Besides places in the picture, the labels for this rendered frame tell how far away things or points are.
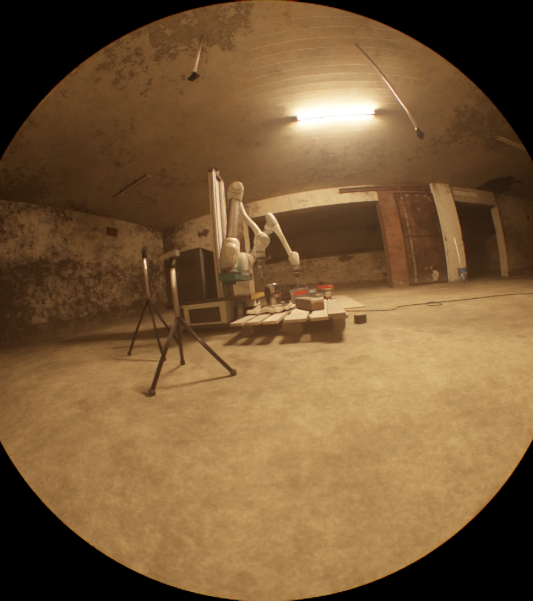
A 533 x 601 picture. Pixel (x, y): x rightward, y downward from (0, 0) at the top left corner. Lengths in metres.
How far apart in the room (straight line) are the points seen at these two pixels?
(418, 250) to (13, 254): 9.63
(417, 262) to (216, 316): 5.39
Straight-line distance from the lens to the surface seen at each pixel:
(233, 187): 1.89
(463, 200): 7.87
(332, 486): 0.44
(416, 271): 6.13
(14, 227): 5.64
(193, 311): 2.02
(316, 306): 1.61
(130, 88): 3.14
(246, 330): 1.65
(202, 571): 0.39
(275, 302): 1.88
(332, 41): 2.94
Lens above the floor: 0.36
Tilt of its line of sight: 4 degrees down
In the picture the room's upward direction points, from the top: 7 degrees counter-clockwise
